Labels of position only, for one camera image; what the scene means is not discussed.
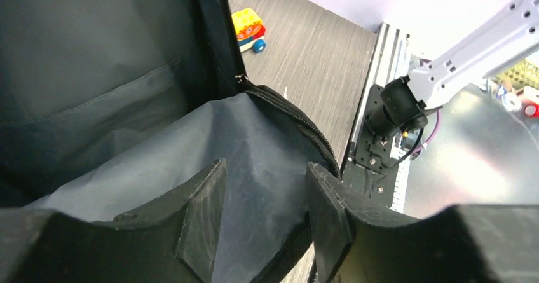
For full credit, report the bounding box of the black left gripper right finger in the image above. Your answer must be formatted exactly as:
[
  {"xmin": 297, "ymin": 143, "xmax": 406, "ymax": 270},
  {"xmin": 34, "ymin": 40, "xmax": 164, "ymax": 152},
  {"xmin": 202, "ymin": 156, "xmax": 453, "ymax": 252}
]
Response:
[{"xmin": 306, "ymin": 163, "xmax": 538, "ymax": 282}]

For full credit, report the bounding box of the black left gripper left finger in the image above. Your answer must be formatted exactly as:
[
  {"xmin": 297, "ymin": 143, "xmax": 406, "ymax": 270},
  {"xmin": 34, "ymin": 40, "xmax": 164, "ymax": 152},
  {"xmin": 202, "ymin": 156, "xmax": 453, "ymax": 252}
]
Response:
[{"xmin": 1, "ymin": 159, "xmax": 227, "ymax": 282}]

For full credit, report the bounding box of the black backpack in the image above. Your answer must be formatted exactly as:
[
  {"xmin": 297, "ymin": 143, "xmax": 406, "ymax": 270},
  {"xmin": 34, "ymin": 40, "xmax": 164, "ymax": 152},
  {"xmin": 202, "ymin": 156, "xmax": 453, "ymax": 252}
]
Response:
[{"xmin": 1, "ymin": 0, "xmax": 340, "ymax": 282}]

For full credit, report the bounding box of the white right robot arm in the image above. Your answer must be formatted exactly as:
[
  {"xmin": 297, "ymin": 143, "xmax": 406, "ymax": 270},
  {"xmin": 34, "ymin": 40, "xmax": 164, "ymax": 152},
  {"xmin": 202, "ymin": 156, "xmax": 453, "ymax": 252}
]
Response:
[{"xmin": 365, "ymin": 0, "xmax": 538, "ymax": 137}]

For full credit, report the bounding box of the colourful toy block car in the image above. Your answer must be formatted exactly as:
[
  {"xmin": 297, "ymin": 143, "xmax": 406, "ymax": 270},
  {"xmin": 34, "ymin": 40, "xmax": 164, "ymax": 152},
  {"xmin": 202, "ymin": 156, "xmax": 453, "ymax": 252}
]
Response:
[{"xmin": 231, "ymin": 8, "xmax": 266, "ymax": 53}]

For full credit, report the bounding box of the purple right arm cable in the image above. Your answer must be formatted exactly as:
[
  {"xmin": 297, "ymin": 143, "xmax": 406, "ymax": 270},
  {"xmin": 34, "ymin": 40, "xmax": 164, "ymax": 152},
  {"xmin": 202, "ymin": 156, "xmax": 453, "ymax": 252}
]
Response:
[{"xmin": 414, "ymin": 57, "xmax": 442, "ymax": 151}]

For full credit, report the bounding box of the aluminium frame rail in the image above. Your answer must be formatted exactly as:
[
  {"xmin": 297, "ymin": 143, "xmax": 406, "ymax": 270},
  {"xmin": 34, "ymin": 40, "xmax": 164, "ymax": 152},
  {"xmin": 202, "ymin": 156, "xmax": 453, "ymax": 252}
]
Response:
[{"xmin": 360, "ymin": 23, "xmax": 410, "ymax": 213}]

